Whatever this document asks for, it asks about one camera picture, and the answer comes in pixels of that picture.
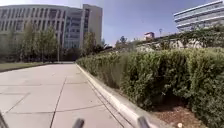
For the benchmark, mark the pale concrete kerb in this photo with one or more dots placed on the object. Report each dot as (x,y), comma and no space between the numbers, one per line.
(110,98)

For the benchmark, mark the green hedge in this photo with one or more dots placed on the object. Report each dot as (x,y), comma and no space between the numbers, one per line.
(156,73)

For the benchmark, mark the small red-roofed building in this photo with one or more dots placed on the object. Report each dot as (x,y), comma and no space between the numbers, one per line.
(149,35)

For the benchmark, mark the pole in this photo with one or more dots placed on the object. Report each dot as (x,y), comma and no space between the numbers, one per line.
(58,53)

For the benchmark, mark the robot's own part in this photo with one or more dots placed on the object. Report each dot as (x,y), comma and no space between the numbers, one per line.
(78,123)
(143,122)

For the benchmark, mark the planted slope with rocks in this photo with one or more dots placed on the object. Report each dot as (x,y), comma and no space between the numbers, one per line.
(180,39)

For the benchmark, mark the grey concrete slab path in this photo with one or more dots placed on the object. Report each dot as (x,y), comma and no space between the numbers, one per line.
(43,96)

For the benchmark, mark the large curved grey building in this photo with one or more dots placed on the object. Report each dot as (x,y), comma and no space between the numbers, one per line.
(50,20)

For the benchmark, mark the row of trees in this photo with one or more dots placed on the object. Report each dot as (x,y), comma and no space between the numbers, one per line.
(36,45)

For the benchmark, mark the brown bare soil bed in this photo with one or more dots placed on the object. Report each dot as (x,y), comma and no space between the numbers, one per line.
(176,116)

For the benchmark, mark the grass strip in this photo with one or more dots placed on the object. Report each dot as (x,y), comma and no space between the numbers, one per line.
(13,66)

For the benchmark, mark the white building with window bands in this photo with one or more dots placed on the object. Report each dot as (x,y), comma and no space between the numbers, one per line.
(200,16)

